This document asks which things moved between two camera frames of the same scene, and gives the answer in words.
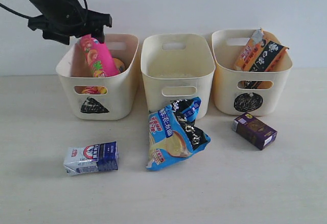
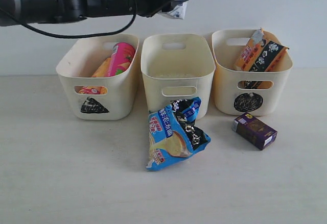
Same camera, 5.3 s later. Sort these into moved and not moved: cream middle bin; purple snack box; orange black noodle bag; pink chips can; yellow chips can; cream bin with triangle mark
Moved: pink chips can; yellow chips can
Not moved: cream middle bin; cream bin with triangle mark; orange black noodle bag; purple snack box
